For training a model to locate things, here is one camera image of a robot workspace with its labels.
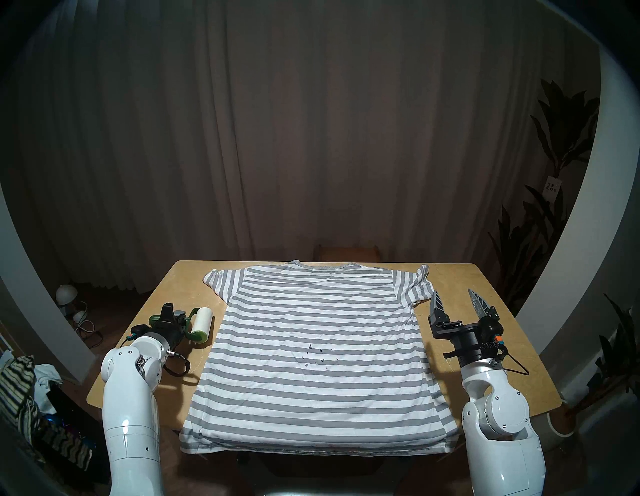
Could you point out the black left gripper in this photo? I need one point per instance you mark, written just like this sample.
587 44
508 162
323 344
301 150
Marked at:
167 335

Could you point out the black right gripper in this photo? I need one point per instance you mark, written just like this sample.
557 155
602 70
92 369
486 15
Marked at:
465 345

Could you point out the grey white striped t-shirt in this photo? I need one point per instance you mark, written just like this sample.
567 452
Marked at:
320 300

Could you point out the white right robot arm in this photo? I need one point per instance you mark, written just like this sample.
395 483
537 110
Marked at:
500 410

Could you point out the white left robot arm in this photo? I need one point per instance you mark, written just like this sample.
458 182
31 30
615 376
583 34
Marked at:
127 425

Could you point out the small white round lamp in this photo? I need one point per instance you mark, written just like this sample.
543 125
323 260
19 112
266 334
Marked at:
79 317

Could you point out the white mushroom lamp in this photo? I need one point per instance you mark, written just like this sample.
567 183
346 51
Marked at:
65 295

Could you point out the wooden chair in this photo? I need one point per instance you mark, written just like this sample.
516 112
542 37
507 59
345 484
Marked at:
347 252

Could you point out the white curved arch column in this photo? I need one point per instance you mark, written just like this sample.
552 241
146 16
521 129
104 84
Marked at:
595 210
35 300

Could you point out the white crumpled cloth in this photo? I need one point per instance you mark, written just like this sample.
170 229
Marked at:
47 375

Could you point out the black storage box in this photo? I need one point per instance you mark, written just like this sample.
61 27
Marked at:
75 415

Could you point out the dark lint scraps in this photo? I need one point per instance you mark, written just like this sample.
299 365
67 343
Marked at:
320 350

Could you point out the white plant tag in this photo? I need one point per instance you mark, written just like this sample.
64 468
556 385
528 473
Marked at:
552 187

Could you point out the white plant pot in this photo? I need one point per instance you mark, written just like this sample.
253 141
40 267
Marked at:
562 425

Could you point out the dark potted plant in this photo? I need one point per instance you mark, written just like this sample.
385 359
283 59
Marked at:
620 360

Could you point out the striped cloth pile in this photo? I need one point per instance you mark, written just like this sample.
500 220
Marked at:
15 385

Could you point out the tall dark leafy plant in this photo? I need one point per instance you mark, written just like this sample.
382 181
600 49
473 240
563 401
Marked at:
557 125

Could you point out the long pleated curtain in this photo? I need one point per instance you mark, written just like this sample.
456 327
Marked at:
310 125

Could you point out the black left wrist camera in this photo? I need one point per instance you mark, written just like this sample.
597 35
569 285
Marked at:
140 331

